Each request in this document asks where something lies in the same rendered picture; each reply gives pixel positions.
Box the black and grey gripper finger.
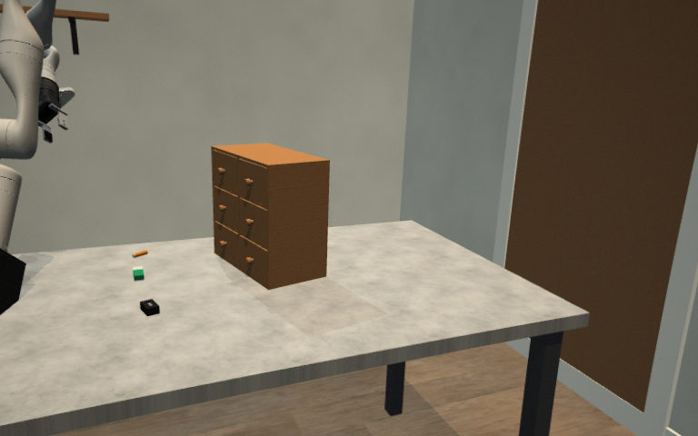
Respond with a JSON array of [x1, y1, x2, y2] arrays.
[[48, 104, 68, 130], [38, 120, 53, 144]]

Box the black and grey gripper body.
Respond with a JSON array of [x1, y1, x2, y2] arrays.
[[38, 69, 75, 124]]

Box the brown chest of drawers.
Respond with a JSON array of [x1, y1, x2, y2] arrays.
[[211, 144, 330, 290]]

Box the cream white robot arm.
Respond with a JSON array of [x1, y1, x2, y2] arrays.
[[0, 0, 60, 252]]

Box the brown wooden drawer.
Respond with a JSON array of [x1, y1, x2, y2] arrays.
[[214, 222, 239, 267], [239, 198, 267, 248], [240, 236, 267, 287], [238, 159, 267, 207], [213, 150, 237, 193], [214, 187, 238, 231]]

